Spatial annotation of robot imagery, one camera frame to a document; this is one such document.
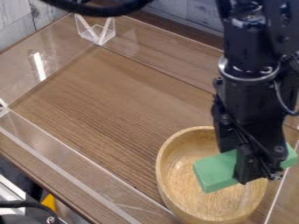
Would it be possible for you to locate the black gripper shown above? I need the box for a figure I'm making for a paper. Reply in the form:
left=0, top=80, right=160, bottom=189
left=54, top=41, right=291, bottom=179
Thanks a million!
left=209, top=58, right=299, bottom=185

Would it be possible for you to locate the green rectangular block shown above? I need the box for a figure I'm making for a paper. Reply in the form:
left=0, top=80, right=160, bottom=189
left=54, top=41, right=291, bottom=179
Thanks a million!
left=192, top=142, right=299, bottom=194

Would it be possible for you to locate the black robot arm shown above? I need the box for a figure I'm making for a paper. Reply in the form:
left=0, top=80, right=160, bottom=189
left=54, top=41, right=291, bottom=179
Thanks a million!
left=193, top=0, right=299, bottom=192

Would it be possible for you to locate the brown wooden bowl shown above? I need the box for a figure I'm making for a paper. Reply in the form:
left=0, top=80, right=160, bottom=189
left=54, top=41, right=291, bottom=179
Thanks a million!
left=154, top=126, right=268, bottom=224

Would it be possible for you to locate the yellow and black device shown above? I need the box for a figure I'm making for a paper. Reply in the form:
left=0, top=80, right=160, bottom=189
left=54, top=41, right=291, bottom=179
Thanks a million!
left=34, top=192, right=61, bottom=224

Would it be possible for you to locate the black cable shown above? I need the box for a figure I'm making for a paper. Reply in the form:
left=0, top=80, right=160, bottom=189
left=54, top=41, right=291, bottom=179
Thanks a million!
left=0, top=199, right=60, bottom=224

